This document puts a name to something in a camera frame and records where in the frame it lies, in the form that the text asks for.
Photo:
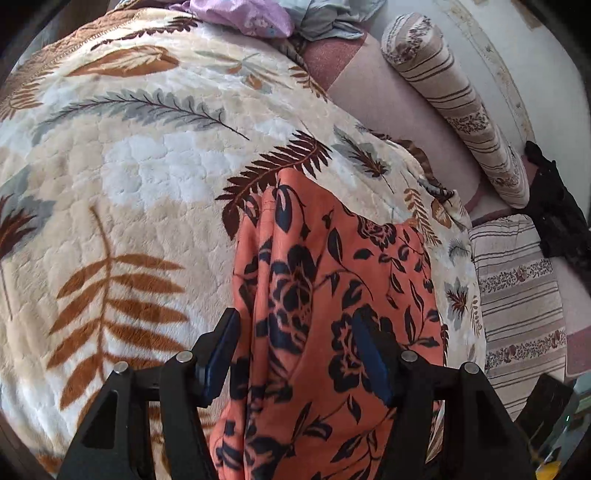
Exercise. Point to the cream leaf-pattern fleece blanket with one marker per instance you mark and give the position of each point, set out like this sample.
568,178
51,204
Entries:
129,153

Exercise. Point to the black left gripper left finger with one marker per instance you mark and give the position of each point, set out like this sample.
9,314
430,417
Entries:
113,440

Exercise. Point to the striped bolster pillow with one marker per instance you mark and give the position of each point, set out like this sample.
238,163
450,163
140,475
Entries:
417,49

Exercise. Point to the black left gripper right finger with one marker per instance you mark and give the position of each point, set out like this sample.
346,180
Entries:
448,423

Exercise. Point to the orange floral garment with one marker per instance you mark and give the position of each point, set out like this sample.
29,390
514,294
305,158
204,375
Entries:
301,404

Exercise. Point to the pink mattress sheet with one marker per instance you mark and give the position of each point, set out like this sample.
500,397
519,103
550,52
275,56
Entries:
357,78

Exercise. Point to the black cloth by wall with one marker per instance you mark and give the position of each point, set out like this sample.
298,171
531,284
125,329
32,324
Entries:
559,221

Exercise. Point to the striped floral pillow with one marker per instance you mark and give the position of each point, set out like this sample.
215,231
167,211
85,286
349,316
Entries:
521,307

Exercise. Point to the purple floral cloth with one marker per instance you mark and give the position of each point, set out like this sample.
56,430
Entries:
254,18

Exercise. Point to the grey pillow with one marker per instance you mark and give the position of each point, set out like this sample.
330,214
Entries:
316,20

